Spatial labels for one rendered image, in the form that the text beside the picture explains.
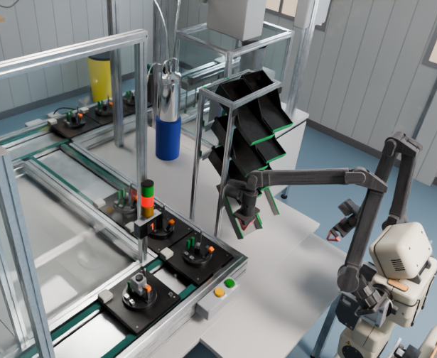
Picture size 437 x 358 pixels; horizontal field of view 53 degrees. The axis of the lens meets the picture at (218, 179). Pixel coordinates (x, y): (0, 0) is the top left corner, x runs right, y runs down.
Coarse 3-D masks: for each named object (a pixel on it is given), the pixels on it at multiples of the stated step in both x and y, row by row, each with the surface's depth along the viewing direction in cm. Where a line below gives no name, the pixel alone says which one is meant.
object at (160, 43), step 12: (168, 0) 261; (156, 12) 260; (168, 12) 266; (156, 24) 264; (156, 36) 269; (156, 48) 273; (156, 60) 278; (156, 72) 282; (156, 84) 287; (156, 96) 292; (156, 108) 297
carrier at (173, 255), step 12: (180, 240) 207; (192, 240) 200; (204, 240) 209; (168, 252) 197; (180, 252) 201; (192, 252) 199; (204, 252) 200; (216, 252) 203; (228, 252) 204; (168, 264) 197; (180, 264) 195; (192, 264) 194; (204, 264) 196; (216, 264) 197; (192, 276) 190; (204, 276) 191
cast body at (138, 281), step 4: (136, 276) 171; (140, 276) 171; (132, 280) 171; (136, 280) 170; (140, 280) 170; (144, 280) 172; (132, 284) 173; (136, 284) 170; (140, 284) 171; (144, 284) 173; (132, 288) 175; (136, 288) 172; (140, 288) 172; (136, 292) 173; (140, 292) 171; (144, 292) 174
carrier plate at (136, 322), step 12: (132, 276) 187; (120, 288) 181; (156, 288) 183; (168, 288) 184; (108, 300) 176; (120, 300) 176; (156, 300) 178; (168, 300) 179; (120, 312) 172; (132, 312) 173; (144, 312) 173; (156, 312) 174; (132, 324) 168; (144, 324) 169
